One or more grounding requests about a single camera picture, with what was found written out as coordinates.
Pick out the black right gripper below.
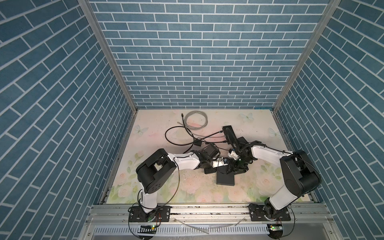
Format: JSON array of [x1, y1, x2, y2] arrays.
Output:
[[223, 154, 251, 174]]

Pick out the black power adapter with cord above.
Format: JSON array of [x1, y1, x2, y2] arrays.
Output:
[[194, 139, 230, 151]]

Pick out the large black box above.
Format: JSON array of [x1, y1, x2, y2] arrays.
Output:
[[216, 165, 235, 187]]

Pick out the long black ethernet cable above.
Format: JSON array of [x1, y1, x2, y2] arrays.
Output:
[[196, 129, 224, 142]]

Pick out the grey cable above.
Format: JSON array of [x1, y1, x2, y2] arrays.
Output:
[[177, 110, 209, 131]]

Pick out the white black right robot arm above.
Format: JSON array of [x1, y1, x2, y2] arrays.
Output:
[[226, 137, 321, 215]]

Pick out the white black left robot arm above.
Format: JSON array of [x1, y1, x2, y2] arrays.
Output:
[[136, 144, 228, 214]]

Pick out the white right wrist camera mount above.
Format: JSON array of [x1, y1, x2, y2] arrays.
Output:
[[228, 150, 240, 161]]

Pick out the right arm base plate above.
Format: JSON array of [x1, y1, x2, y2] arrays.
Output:
[[248, 204, 291, 222]]

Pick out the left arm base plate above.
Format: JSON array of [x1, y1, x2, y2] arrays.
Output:
[[128, 206, 171, 223]]

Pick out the aluminium front rail frame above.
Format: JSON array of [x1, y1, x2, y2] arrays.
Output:
[[80, 202, 342, 240]]

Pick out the aluminium corner post right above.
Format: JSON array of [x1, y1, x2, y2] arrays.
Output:
[[272, 0, 341, 115]]

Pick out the aluminium corner post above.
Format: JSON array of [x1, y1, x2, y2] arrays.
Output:
[[78, 0, 138, 114], [272, 0, 341, 115]]

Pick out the aluminium corner post left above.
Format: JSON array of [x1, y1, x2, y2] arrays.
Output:
[[78, 0, 138, 114]]

